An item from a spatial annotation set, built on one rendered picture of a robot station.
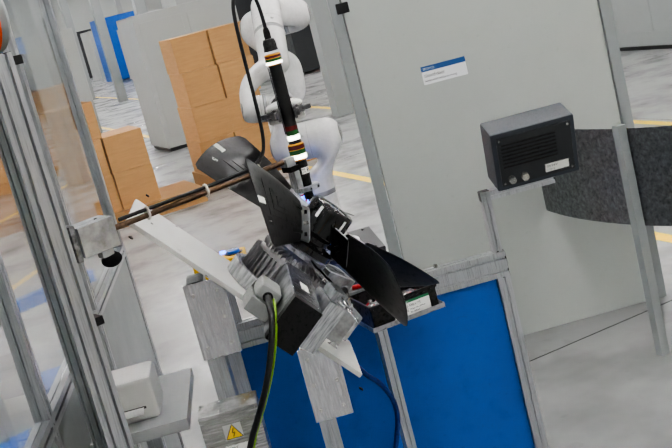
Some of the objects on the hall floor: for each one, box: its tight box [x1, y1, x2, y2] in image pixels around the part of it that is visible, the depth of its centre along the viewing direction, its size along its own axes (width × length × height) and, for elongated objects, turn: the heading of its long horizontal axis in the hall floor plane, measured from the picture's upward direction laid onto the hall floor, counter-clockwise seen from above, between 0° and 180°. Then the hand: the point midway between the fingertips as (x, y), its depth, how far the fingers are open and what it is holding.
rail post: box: [497, 275, 549, 448], centre depth 329 cm, size 4×4×78 cm
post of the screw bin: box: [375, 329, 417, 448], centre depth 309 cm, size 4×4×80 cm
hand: (286, 113), depth 269 cm, fingers closed on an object, 4 cm apart
